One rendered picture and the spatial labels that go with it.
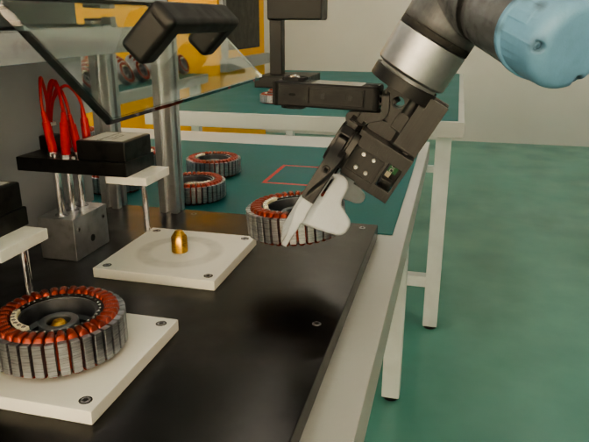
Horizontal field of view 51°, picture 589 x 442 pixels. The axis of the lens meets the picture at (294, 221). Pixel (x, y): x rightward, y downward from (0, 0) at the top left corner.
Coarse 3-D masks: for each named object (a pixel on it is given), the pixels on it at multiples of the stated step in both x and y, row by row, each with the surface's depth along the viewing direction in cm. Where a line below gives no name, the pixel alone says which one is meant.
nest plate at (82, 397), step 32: (128, 320) 58; (160, 320) 58; (128, 352) 53; (0, 384) 48; (32, 384) 48; (64, 384) 48; (96, 384) 48; (128, 384) 50; (64, 416) 45; (96, 416) 45
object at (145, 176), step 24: (96, 144) 70; (120, 144) 69; (144, 144) 74; (24, 168) 73; (48, 168) 72; (72, 168) 72; (96, 168) 71; (120, 168) 70; (144, 168) 74; (168, 168) 76; (72, 192) 76
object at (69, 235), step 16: (80, 208) 78; (96, 208) 78; (48, 224) 75; (64, 224) 74; (80, 224) 75; (96, 224) 79; (48, 240) 75; (64, 240) 75; (80, 240) 75; (96, 240) 79; (48, 256) 76; (64, 256) 75; (80, 256) 76
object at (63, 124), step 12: (48, 84) 74; (48, 96) 74; (60, 96) 70; (48, 108) 75; (60, 108) 70; (48, 120) 73; (60, 120) 71; (72, 120) 73; (84, 120) 75; (48, 132) 73; (60, 132) 71; (72, 132) 73; (84, 132) 76; (48, 144) 73; (60, 144) 72; (72, 144) 74; (60, 156) 72
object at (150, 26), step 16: (144, 16) 34; (160, 16) 34; (176, 16) 34; (192, 16) 36; (208, 16) 39; (224, 16) 41; (144, 32) 34; (160, 32) 34; (176, 32) 35; (192, 32) 37; (208, 32) 43; (224, 32) 43; (128, 48) 35; (144, 48) 35; (160, 48) 35; (208, 48) 43
